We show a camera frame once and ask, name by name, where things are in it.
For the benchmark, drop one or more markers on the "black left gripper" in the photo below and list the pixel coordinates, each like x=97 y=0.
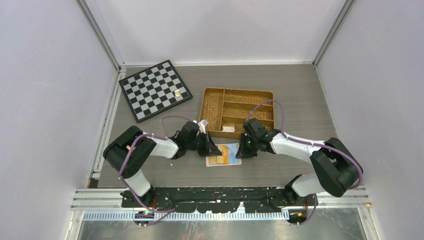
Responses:
x=209 y=148

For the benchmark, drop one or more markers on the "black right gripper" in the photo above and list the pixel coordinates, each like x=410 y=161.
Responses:
x=242 y=152

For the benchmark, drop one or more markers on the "beige leather card holder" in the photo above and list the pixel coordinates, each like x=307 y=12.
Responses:
x=210 y=161

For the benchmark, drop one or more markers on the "gold card black stripe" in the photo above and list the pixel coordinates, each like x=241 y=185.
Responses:
x=223 y=159

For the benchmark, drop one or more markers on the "white card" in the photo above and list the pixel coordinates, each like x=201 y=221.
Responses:
x=229 y=128

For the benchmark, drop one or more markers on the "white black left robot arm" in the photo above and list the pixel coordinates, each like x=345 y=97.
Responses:
x=128 y=152

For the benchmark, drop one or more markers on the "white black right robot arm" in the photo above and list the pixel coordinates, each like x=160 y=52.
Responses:
x=335 y=169

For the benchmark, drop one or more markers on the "woven wicker divided tray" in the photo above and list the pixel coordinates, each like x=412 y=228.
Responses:
x=226 y=106

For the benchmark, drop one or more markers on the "black white chessboard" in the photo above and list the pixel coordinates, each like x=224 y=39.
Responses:
x=152 y=90

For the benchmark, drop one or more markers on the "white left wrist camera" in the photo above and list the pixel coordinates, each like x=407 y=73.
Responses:
x=202 y=126

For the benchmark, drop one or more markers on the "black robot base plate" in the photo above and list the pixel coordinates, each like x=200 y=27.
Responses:
x=217 y=199

